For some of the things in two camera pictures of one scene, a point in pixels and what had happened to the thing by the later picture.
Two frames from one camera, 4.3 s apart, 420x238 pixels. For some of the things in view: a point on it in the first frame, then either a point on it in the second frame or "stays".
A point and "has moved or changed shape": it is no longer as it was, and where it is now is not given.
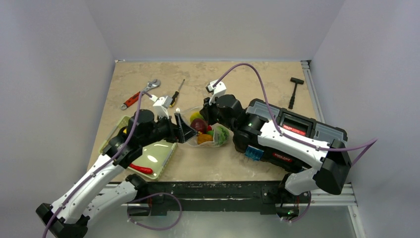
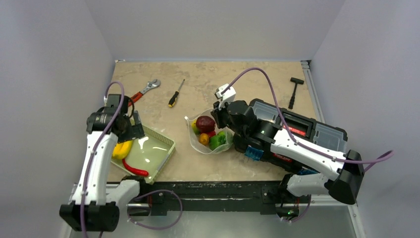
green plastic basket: x=156 y=156 stays
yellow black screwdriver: x=176 y=94 stays
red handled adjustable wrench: x=151 y=85 stays
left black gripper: x=179 y=132 → x=135 y=131
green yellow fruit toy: x=195 y=115 has moved or changed shape
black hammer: x=296 y=81 stays
